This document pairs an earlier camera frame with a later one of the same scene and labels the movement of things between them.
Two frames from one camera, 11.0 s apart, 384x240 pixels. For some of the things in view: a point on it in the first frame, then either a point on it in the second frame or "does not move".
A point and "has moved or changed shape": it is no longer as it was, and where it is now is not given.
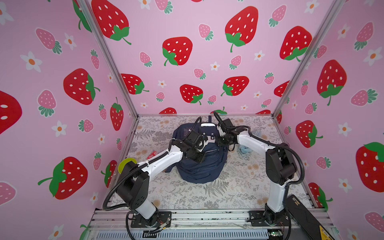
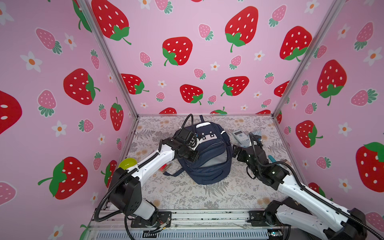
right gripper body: x=223 y=140 -> x=242 y=156
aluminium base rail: x=112 y=224 does not move
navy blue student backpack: x=216 y=157 has moved or changed shape
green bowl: x=123 y=162 does not move
